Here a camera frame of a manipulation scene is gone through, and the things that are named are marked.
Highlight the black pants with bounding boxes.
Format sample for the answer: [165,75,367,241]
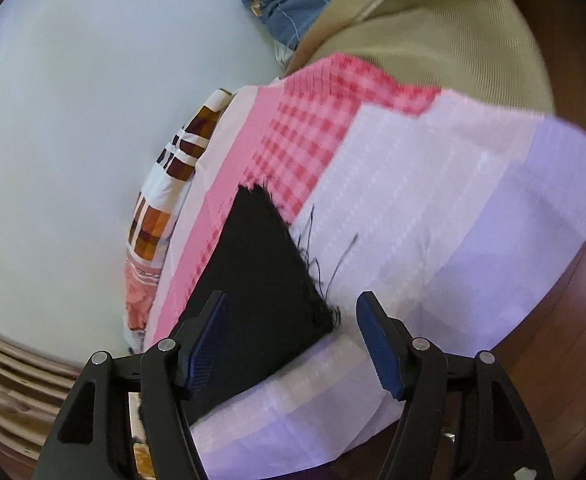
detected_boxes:
[178,185,340,424]

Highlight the beige curtain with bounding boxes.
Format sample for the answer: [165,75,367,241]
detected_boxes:
[0,338,79,460]

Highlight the pink checked bedsheet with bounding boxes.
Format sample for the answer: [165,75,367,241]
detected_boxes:
[146,54,586,479]

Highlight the orange patterned bolster pillow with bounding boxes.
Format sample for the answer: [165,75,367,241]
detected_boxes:
[124,89,233,353]

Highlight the beige mattress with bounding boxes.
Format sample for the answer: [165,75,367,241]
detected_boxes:
[287,0,554,114]

